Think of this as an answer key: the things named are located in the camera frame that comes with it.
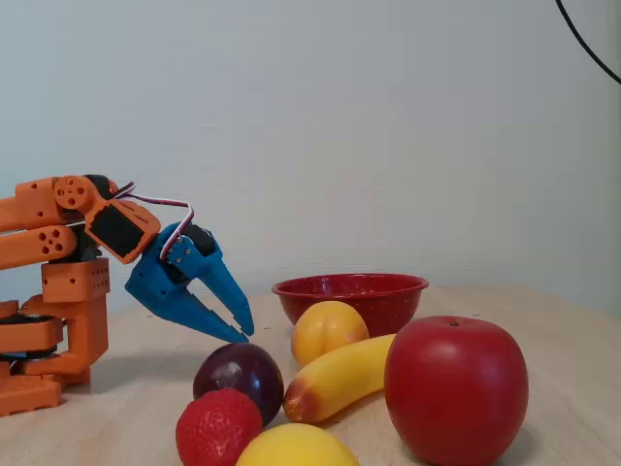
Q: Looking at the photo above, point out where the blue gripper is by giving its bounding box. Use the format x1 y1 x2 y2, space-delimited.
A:
124 221 255 345

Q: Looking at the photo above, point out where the red toy apple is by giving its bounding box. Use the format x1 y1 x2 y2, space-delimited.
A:
383 315 530 466

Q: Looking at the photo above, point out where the black hanging cable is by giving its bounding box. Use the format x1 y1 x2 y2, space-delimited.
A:
555 0 621 84

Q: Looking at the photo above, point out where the yellow toy banana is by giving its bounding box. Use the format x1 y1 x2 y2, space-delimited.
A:
282 333 398 424

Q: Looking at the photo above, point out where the red toy strawberry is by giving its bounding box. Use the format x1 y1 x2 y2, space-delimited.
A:
175 387 265 466

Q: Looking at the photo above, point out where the white red black servo wire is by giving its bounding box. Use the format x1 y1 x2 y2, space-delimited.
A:
114 182 196 258

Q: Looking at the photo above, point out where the purple toy plum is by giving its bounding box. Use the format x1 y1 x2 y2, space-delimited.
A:
192 342 285 427

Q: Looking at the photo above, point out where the yellow toy lemon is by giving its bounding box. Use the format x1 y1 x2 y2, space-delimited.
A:
235 422 361 466

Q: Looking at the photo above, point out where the orange toy peach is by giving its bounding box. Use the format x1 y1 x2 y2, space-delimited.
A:
290 300 371 369

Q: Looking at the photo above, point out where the red speckled bowl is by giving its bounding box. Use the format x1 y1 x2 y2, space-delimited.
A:
271 273 431 340

